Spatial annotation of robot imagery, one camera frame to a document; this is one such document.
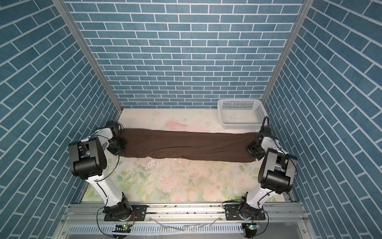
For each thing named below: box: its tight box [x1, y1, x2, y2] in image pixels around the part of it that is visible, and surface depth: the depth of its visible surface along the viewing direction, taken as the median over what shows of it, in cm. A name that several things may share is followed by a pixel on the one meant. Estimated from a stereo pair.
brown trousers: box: [118, 128, 259, 162], surface depth 100 cm
